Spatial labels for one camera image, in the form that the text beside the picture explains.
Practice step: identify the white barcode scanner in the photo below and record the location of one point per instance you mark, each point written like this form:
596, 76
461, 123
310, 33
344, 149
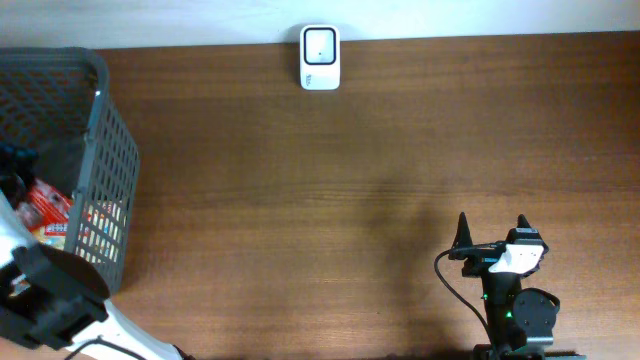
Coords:
320, 57

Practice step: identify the grey plastic mesh basket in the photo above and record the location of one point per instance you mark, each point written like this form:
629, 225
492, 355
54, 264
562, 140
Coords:
56, 102

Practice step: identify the red Hacks candy bag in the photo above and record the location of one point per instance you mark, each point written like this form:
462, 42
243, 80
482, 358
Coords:
44, 205

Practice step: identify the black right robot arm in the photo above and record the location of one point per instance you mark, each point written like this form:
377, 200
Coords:
518, 321

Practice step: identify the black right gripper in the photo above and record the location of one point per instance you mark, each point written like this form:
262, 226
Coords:
480, 259

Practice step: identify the beige snack chip bag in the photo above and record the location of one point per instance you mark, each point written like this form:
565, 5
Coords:
101, 233

